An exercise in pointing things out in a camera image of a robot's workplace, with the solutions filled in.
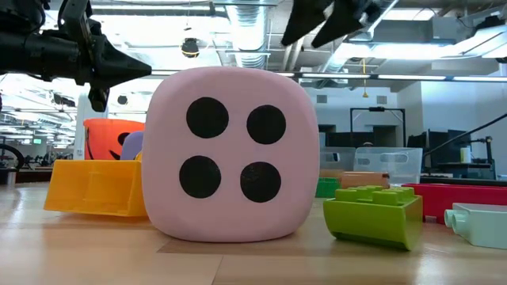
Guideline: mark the person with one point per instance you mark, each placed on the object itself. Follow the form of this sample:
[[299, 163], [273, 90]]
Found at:
[[368, 144]]

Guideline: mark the black background frame stand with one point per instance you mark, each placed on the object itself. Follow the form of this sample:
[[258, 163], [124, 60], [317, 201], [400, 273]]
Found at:
[[376, 109]]

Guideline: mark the orange pumpkin bucket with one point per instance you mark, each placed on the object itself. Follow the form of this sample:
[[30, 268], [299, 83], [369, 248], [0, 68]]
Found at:
[[101, 138]]

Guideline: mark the yellow hollow toy brick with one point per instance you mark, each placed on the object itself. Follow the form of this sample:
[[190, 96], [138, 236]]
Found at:
[[95, 190]]

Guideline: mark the lime green toy brick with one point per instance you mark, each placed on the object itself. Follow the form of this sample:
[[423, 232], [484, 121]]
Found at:
[[368, 225]]

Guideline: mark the silver ventilation duct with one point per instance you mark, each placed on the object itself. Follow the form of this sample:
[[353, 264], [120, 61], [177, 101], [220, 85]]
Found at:
[[249, 35]]

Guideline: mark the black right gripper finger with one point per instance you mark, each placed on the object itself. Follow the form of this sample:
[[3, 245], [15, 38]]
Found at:
[[307, 20], [344, 21]]

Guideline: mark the red toy brick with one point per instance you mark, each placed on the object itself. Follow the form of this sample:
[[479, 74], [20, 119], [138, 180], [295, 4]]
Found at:
[[455, 198]]

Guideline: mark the white bottle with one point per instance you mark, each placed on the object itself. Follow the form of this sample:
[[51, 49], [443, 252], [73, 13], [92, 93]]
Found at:
[[466, 155]]

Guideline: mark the black boom rod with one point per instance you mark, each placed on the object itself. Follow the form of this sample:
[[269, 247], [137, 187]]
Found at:
[[463, 135]]

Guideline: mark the pink foam die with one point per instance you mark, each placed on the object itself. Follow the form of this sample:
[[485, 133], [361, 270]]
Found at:
[[233, 221]]

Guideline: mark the tan toy brick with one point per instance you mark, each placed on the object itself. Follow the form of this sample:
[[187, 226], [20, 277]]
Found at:
[[364, 180]]

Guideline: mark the black ceiling dome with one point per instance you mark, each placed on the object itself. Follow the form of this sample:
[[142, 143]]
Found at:
[[122, 99], [190, 47]]

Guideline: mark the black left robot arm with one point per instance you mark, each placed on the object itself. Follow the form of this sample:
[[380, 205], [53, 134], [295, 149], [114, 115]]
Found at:
[[39, 51]]

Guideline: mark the clear plastic bin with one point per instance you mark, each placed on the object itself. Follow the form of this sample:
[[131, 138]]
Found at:
[[396, 166]]

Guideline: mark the yellow hanging pendant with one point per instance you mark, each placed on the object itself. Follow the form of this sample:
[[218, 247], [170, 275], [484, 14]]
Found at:
[[364, 94]]

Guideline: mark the black background workbench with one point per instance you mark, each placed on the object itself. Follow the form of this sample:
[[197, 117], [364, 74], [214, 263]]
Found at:
[[447, 142]]

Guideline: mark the mint toy brick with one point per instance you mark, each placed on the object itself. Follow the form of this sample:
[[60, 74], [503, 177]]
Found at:
[[483, 225]]

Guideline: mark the purple foam die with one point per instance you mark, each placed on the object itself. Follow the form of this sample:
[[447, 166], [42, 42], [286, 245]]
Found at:
[[132, 146]]

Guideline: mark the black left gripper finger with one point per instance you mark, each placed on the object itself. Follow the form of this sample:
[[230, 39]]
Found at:
[[119, 63], [119, 78]]

